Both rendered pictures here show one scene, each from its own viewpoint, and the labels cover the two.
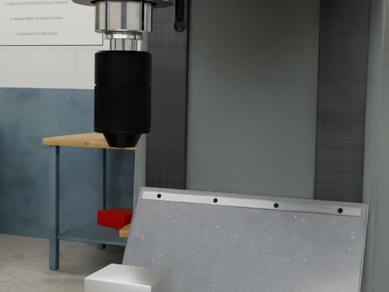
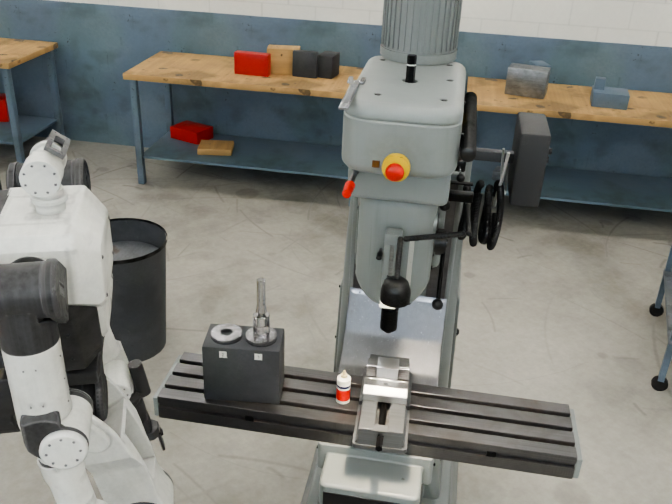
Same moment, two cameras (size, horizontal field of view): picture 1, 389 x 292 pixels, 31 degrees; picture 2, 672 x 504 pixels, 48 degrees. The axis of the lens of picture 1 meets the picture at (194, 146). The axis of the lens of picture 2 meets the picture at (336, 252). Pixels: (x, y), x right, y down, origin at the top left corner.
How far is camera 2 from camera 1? 1.66 m
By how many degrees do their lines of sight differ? 26
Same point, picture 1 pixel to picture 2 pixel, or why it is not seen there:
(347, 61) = not seen: hidden behind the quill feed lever
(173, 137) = not seen: hidden behind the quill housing
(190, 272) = (376, 324)
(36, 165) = (99, 78)
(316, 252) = (426, 317)
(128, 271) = (387, 361)
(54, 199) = (138, 126)
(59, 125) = (119, 41)
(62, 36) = not seen: outside the picture
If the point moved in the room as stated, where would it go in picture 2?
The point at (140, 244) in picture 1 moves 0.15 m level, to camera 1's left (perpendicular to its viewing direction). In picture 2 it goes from (353, 313) to (308, 316)
